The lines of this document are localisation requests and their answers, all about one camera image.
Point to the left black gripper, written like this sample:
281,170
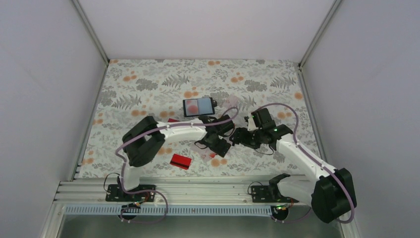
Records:
217,149

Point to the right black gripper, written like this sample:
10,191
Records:
240,138

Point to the red card black stripe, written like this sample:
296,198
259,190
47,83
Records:
181,161

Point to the white card red circles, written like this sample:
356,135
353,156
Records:
191,108

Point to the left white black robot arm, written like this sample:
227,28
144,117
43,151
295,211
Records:
142,143

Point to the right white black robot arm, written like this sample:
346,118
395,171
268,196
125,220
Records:
328,191

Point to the white floral card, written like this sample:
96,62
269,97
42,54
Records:
232,101

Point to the floral patterned table mat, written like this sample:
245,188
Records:
133,89

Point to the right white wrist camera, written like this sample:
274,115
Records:
251,126

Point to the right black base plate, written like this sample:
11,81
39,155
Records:
267,194

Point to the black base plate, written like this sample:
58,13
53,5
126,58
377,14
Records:
114,193
267,194

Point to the aluminium rail frame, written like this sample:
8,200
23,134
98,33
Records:
219,207

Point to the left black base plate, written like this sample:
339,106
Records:
114,193

